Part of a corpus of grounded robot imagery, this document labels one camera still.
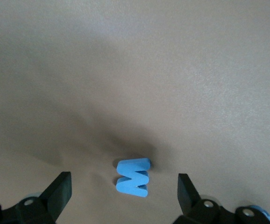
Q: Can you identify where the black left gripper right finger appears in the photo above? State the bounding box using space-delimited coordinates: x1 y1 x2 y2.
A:
172 174 270 224

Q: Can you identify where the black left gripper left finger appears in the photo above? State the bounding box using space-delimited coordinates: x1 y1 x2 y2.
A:
0 171 72 224

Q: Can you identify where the blue foam letter M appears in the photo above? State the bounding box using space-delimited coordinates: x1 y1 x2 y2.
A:
115 158 152 198

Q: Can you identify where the blue foam letter g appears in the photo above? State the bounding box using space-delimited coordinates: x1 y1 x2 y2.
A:
249 204 270 224

